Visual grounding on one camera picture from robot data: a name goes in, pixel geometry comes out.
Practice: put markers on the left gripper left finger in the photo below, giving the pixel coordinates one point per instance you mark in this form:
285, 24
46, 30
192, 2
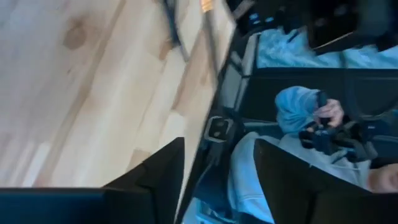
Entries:
93, 205

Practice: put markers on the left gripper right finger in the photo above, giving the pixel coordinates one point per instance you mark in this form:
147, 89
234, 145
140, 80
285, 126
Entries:
311, 199

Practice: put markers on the black pencil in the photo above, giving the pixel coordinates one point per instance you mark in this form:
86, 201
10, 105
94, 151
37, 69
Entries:
174, 28

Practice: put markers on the person's hand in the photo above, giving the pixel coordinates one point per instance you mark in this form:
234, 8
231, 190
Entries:
331, 112

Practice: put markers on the person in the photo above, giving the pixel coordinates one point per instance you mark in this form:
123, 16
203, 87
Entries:
295, 105

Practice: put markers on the pale blue patterned fabric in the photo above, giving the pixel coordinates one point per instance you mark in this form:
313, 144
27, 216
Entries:
295, 49

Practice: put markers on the black labelled drawer cabinet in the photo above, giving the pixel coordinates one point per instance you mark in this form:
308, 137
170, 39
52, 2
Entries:
258, 18

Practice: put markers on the black aluminium table frame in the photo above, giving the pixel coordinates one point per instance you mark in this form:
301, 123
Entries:
194, 168

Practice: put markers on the black table-level camera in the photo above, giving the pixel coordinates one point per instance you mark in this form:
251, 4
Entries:
217, 129

